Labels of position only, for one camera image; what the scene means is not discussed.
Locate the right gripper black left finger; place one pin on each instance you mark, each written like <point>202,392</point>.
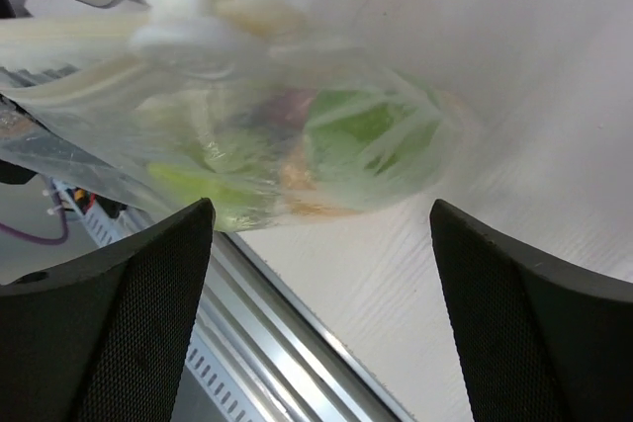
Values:
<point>104,337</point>

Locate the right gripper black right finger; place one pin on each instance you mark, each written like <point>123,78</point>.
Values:
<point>538,338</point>

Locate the orange toy lemon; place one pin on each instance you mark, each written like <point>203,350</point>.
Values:
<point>300,193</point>

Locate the green toy fruit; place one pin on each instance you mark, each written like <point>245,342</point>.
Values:
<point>367,149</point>

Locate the purple toy eggplant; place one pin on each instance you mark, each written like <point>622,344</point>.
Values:
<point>286,112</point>

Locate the clear zip top bag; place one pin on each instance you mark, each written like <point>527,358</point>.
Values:
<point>92,99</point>

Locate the slotted white cable duct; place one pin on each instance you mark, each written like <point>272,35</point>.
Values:
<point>217,383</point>

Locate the aluminium mounting rail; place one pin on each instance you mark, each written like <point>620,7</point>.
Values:
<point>310,371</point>

